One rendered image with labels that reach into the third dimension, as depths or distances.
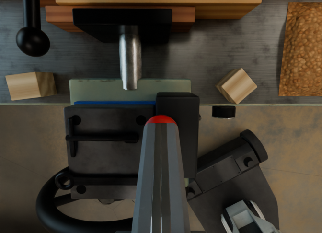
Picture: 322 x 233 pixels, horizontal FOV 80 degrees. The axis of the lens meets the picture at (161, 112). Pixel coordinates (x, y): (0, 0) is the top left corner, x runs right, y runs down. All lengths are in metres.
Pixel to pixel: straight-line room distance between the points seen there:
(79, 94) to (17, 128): 1.29
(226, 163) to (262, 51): 0.89
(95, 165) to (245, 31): 0.25
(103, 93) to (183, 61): 0.12
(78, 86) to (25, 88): 0.08
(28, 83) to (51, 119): 1.10
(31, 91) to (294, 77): 0.34
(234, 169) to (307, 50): 0.93
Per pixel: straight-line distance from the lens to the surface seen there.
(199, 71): 0.29
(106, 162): 0.21
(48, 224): 0.36
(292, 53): 0.32
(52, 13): 0.27
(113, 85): 0.23
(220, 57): 0.29
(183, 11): 0.24
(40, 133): 1.45
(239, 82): 0.27
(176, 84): 0.22
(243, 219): 1.12
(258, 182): 1.30
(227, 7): 0.26
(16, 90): 0.30
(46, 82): 0.30
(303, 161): 1.59
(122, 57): 0.22
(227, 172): 1.17
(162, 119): 0.16
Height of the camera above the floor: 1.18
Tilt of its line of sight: 80 degrees down
